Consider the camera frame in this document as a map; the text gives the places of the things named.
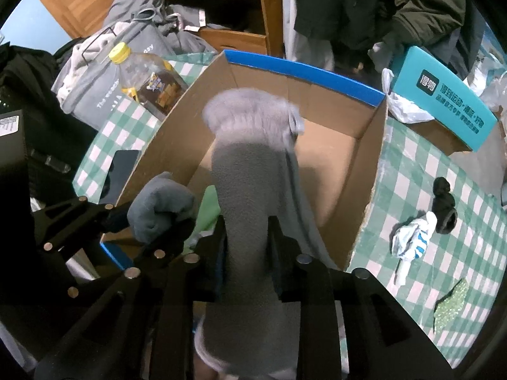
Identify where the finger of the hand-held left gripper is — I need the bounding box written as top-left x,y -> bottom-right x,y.
31,196 -> 133,246
37,222 -> 196,297

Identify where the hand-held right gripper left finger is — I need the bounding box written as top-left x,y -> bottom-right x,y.
35,222 -> 229,380

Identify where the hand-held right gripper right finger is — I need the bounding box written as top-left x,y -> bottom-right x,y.
268,216 -> 456,380

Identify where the light green cloth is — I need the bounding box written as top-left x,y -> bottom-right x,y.
186,186 -> 220,246

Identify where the blue-grey sock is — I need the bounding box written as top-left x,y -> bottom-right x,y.
127,171 -> 196,245

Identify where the large grey fleece sock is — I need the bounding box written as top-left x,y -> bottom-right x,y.
194,87 -> 341,380

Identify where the cardboard box with blue rim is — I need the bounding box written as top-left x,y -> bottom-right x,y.
99,49 -> 389,274

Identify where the white striped sock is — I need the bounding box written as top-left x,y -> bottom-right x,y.
390,211 -> 437,286

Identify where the black sock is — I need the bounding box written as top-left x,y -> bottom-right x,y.
432,177 -> 459,235

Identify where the green sparkly scouring cloth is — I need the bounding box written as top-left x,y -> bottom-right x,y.
433,278 -> 471,332

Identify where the dark blue phone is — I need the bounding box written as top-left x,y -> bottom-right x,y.
104,149 -> 142,203

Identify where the black clothing pile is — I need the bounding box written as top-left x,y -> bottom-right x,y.
0,45 -> 98,214

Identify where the plastic bottle with yellow cap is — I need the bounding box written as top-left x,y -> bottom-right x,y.
109,42 -> 189,121

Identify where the green checkered tablecloth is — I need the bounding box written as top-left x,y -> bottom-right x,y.
73,49 -> 502,373

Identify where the wooden panel wardrobe door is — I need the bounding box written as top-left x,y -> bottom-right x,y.
34,0 -> 135,40

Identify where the white plastic bag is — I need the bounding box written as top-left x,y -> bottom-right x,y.
381,68 -> 434,124

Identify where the white hanging shirt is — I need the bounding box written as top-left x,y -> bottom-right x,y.
281,0 -> 335,72

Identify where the wooden drawer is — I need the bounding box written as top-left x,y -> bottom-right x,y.
198,28 -> 268,54

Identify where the teal shoe box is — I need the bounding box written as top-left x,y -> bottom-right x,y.
390,45 -> 500,157

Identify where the black coat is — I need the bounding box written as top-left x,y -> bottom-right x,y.
293,0 -> 397,60

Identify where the olive green jacket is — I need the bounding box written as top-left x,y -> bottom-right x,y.
376,0 -> 468,48

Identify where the blue plastic bag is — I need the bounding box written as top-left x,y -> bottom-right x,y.
473,28 -> 507,88

